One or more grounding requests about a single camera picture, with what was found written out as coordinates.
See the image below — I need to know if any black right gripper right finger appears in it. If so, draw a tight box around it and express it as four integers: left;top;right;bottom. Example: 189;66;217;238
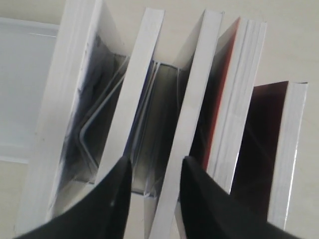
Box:
179;156;319;239

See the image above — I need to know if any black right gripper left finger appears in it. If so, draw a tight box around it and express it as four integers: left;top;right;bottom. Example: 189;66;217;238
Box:
20;156;132;239

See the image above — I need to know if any dark blue book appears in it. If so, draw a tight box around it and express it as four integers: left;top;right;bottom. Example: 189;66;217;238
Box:
95;7;165;185

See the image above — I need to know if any dark brown book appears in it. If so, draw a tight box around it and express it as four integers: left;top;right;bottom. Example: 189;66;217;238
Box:
230;81;308;230

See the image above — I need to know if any black book white title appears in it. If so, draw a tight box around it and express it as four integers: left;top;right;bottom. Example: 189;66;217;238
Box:
148;9;224;239

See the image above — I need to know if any red orange book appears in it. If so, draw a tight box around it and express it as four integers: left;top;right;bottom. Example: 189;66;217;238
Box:
195;18;266;192

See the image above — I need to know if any white grey patterned book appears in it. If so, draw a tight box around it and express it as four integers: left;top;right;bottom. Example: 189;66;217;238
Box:
15;0;122;235

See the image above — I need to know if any white plastic tray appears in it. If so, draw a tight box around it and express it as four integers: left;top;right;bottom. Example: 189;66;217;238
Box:
0;17;59;163

